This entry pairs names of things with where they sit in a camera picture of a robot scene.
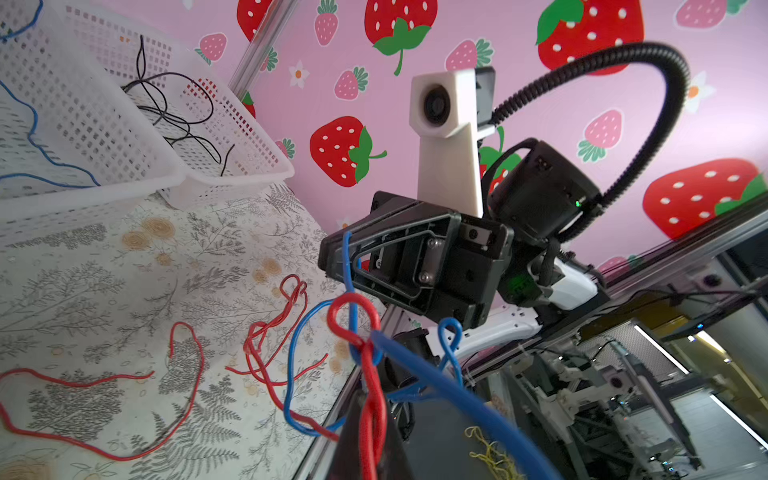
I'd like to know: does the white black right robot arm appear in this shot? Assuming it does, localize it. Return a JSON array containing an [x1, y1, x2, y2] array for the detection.
[[318, 42, 689, 330]]

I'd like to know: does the white plastic basket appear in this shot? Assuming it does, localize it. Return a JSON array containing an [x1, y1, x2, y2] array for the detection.
[[60, 1, 294, 210], [1, 1, 184, 245]]

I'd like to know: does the white middle plastic basket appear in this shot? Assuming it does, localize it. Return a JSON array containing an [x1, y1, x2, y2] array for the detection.
[[1, 1, 184, 245]]

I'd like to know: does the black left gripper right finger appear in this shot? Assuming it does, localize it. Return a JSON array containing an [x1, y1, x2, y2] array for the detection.
[[377, 412, 414, 480]]

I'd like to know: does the white right plastic basket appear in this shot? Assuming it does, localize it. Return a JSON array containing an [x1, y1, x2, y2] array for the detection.
[[60, 1, 294, 210]]

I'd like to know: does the blue cable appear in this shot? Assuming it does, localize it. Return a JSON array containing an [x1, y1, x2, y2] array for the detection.
[[281, 230, 565, 480], [0, 0, 103, 190]]

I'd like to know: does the red cable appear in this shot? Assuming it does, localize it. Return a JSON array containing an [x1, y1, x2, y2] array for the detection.
[[0, 274, 391, 480]]

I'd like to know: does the aluminium right corner post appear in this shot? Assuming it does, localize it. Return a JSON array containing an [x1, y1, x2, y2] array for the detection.
[[229, 0, 299, 100]]

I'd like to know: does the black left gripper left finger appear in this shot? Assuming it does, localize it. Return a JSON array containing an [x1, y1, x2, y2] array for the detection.
[[321, 391, 366, 480]]

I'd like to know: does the black cable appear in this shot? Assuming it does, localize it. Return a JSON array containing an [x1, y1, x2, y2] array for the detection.
[[122, 35, 236, 178]]

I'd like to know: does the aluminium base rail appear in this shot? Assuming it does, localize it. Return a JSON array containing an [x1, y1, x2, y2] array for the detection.
[[292, 196, 767, 479]]

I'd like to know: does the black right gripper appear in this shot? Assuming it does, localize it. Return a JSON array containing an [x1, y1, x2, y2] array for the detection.
[[318, 191, 514, 329]]

